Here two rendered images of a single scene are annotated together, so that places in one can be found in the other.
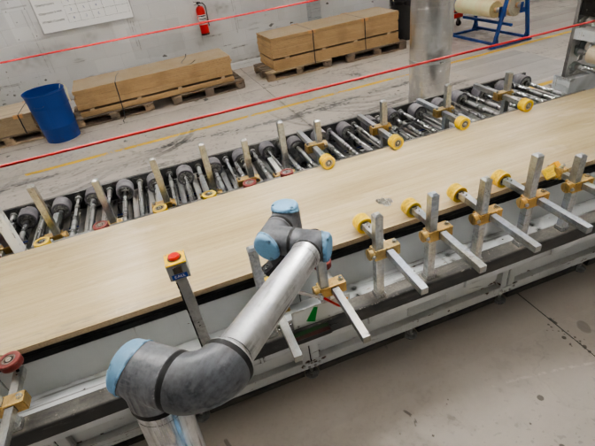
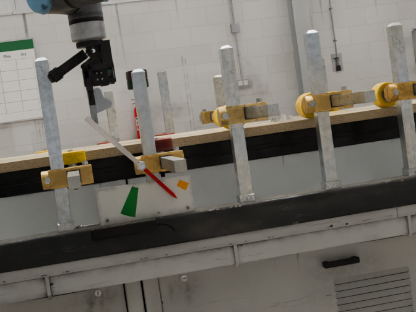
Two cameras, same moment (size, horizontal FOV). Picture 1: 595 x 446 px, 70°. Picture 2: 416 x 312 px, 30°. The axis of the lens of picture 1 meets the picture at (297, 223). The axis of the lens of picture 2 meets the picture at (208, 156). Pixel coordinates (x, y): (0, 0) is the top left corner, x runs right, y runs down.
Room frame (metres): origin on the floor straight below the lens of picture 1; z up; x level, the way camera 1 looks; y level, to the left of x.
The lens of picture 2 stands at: (-0.83, -0.40, 0.96)
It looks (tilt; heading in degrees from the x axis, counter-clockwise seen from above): 3 degrees down; 5
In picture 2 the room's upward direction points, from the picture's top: 8 degrees counter-clockwise
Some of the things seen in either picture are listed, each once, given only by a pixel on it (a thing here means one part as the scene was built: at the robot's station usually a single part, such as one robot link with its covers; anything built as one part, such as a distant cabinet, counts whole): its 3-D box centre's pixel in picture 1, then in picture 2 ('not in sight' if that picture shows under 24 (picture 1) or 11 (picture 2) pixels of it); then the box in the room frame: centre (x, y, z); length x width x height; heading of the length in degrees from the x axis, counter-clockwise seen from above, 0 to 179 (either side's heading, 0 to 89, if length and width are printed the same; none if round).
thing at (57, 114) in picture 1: (54, 112); not in sight; (6.12, 3.17, 0.36); 0.59 x 0.57 x 0.73; 16
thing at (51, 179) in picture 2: not in sight; (67, 177); (1.21, 0.15, 0.84); 0.13 x 0.06 x 0.05; 104
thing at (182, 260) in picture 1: (177, 265); not in sight; (1.14, 0.43, 1.18); 0.07 x 0.07 x 0.08; 14
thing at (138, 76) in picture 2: (323, 285); (150, 156); (1.27, -0.07, 0.87); 0.03 x 0.03 x 0.48; 14
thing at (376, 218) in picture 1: (378, 260); (236, 131); (1.33, -0.31, 0.90); 0.03 x 0.03 x 0.48; 14
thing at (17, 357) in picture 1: (15, 367); not in sight; (1.10, 1.14, 0.85); 0.08 x 0.08 x 0.11
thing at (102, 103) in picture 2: not in sight; (101, 104); (1.15, 0.02, 1.02); 0.06 x 0.03 x 0.09; 104
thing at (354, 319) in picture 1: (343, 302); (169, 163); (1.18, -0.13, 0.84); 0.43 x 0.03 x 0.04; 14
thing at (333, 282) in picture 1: (328, 287); (158, 162); (1.28, -0.09, 0.85); 0.13 x 0.06 x 0.05; 104
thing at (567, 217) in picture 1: (540, 200); not in sight; (1.50, -1.08, 0.95); 0.50 x 0.04 x 0.04; 14
